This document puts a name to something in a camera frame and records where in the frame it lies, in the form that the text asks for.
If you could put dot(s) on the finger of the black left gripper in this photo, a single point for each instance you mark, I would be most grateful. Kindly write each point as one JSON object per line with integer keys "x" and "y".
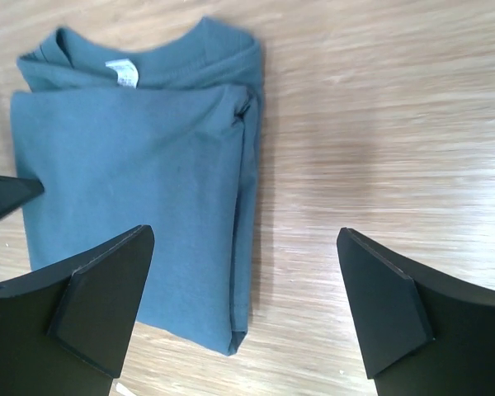
{"x": 16, "y": 192}

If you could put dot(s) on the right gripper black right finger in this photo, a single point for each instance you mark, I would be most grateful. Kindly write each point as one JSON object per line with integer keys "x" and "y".
{"x": 420, "y": 331}

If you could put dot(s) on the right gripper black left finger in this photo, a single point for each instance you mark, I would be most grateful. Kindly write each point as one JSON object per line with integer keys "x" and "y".
{"x": 65, "y": 328}

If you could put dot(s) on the teal blue t-shirt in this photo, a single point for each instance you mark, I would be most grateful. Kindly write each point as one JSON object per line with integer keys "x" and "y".
{"x": 168, "y": 137}

